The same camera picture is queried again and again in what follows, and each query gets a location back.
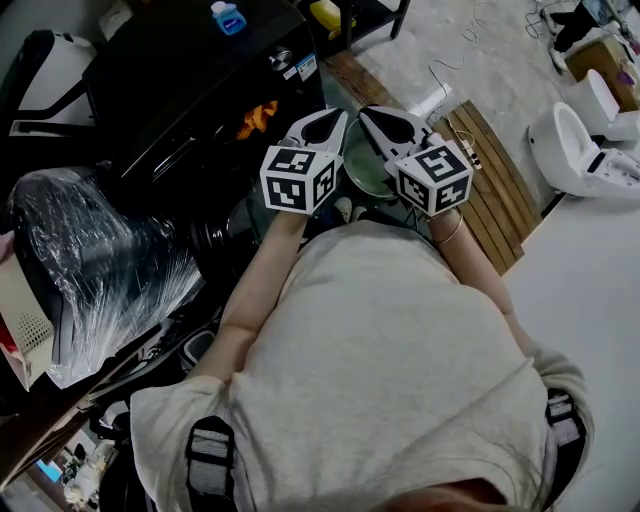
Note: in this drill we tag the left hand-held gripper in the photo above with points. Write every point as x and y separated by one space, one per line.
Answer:
290 190

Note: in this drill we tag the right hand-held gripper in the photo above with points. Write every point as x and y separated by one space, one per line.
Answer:
435 185

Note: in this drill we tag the green laundry basket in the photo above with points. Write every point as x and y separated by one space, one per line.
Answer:
365 170

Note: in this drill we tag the orange garment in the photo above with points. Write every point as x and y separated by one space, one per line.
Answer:
255 120

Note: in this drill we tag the black washing machine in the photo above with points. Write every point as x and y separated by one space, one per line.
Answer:
175 90

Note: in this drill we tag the person's left forearm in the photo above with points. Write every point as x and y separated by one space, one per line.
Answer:
255 295

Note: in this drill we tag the person's right forearm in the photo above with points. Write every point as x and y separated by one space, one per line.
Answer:
475 270

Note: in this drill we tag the white power adapter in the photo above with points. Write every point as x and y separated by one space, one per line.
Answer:
430 102

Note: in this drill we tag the white power strip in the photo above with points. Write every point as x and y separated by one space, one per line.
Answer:
469 152

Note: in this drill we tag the dark wooden plank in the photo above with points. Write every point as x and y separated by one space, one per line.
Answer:
355 77

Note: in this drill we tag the person's left beige shoe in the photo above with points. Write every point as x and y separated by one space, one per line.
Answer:
343 207

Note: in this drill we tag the person's beige shoe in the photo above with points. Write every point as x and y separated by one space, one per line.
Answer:
343 207
359 212

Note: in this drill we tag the person's black trousers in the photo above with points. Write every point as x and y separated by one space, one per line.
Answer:
380 220

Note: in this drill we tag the person's right beige shoe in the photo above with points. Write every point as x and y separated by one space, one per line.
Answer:
359 212

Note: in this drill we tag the gold bangle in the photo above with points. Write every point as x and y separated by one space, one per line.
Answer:
452 235

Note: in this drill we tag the wooden slat board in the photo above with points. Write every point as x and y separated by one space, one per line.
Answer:
495 200

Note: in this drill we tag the yellow container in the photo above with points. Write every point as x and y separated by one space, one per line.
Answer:
327 15

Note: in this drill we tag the black metal shelf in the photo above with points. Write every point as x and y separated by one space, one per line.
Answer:
399 15

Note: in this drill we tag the blue bottle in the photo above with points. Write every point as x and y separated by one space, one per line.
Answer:
227 17

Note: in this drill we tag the white toilet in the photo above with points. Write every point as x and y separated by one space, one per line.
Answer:
600 100
565 150

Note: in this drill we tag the brown cardboard box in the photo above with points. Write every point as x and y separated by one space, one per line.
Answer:
595 57

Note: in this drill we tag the person's grey shirt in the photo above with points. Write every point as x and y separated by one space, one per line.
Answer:
375 360

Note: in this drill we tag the plastic-wrapped black appliance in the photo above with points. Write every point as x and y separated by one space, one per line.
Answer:
100 260

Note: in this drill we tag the white perforated box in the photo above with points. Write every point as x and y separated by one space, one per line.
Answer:
25 320

